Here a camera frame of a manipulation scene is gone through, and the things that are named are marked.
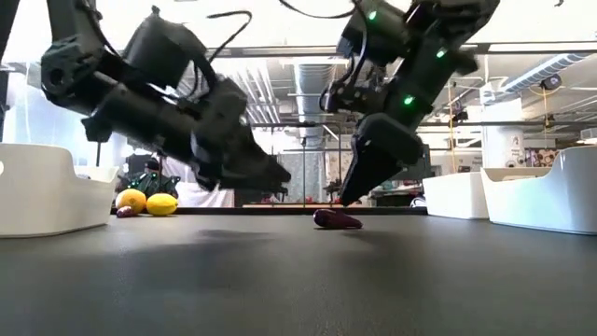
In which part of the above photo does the white ribbed ceiling duct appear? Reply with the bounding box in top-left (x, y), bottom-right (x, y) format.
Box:
top-left (501, 50), bottom-right (597, 94)

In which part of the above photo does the yellow lemon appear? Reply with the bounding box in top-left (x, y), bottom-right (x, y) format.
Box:
top-left (146, 192), bottom-right (180, 217)

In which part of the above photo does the person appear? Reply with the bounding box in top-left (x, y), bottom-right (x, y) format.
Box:
top-left (139, 157), bottom-right (165, 197)

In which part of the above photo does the white hanging sheet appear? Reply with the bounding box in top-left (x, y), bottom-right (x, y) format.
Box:
top-left (160, 156), bottom-right (236, 209)

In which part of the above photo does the log pattern poster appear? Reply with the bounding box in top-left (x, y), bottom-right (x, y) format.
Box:
top-left (524, 147), bottom-right (559, 168)

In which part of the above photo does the silver round air duct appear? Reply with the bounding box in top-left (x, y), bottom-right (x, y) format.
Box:
top-left (293, 63), bottom-right (337, 150)

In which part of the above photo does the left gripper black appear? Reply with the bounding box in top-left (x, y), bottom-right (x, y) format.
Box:
top-left (81, 78), bottom-right (291, 193)

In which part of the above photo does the black hanging cable reel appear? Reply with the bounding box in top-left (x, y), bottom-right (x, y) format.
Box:
top-left (540, 73), bottom-right (563, 92)

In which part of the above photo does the orange fruit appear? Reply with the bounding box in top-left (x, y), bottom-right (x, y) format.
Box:
top-left (115, 188), bottom-right (148, 217)

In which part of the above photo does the white plastic basket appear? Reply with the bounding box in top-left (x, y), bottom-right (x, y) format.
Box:
top-left (422, 171), bottom-right (489, 220)
top-left (0, 142), bottom-right (120, 240)
top-left (479, 146), bottom-right (597, 236)

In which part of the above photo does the black flat screen monitor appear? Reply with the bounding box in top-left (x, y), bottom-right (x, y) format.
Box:
top-left (410, 144), bottom-right (433, 182)

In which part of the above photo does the patterned grey curtain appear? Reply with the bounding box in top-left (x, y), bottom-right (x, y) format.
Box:
top-left (278, 152), bottom-right (327, 204)
top-left (325, 151), bottom-right (355, 188)

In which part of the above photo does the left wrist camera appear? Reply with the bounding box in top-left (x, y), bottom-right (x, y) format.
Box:
top-left (122, 6), bottom-right (210, 91)

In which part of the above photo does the black tube frame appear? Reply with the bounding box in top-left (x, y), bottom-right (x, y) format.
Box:
top-left (251, 120), bottom-right (344, 209)

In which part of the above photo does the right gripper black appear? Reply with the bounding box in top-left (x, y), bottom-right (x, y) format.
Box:
top-left (339, 27), bottom-right (477, 206)

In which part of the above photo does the black table edge rail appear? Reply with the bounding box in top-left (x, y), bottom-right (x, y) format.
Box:
top-left (110, 206), bottom-right (428, 217)

